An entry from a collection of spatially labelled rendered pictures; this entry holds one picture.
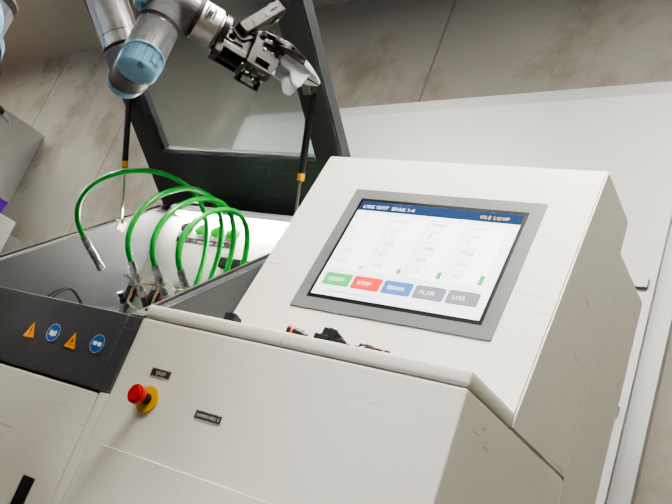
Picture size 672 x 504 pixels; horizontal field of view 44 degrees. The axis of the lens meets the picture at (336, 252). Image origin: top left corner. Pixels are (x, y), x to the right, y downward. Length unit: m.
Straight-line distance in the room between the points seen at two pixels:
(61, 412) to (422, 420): 0.76
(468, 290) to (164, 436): 0.64
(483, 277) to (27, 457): 0.95
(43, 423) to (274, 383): 0.53
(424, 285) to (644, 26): 2.25
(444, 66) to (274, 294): 2.44
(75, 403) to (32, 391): 0.13
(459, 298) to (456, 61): 2.54
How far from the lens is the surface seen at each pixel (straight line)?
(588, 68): 3.70
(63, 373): 1.77
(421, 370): 1.32
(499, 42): 4.03
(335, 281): 1.80
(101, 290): 2.48
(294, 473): 1.37
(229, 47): 1.55
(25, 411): 1.81
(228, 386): 1.49
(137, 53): 1.49
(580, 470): 1.91
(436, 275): 1.71
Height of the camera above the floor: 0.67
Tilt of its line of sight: 19 degrees up
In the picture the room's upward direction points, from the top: 21 degrees clockwise
